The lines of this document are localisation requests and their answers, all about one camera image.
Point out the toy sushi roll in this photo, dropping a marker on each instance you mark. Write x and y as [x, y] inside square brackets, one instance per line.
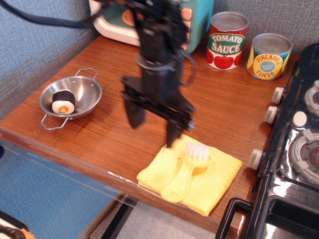
[63, 102]

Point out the teal toy microwave oven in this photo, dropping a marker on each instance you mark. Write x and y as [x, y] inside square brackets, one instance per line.
[117, 23]

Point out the yellow dish brush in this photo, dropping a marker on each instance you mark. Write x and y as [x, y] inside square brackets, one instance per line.
[196, 155]

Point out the white stove knob top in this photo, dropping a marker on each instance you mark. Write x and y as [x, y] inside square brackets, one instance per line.
[277, 95]

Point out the small steel bowl with handles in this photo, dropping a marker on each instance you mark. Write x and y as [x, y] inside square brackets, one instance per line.
[83, 85]

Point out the white stove knob bottom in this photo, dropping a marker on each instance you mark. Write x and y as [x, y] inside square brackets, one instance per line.
[255, 158]

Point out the white stove knob middle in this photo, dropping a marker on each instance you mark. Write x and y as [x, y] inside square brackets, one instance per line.
[270, 114]

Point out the pineapple slices can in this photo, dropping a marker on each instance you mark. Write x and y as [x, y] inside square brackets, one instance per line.
[268, 56]

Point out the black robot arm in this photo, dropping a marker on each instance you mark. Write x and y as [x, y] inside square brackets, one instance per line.
[161, 32]

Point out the yellow folded cloth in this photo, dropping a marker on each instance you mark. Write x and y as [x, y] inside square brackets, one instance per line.
[207, 185]

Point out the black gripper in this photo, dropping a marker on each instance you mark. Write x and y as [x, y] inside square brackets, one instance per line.
[157, 91]

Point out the orange plush object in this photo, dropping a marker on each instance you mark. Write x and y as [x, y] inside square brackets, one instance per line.
[13, 233]

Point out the white stove knob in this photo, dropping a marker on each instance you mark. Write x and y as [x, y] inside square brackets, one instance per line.
[255, 158]
[270, 114]
[277, 95]

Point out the tomato sauce can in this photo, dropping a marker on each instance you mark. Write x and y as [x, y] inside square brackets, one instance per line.
[226, 38]

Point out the black toy stove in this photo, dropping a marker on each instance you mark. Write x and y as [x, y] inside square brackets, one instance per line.
[285, 204]

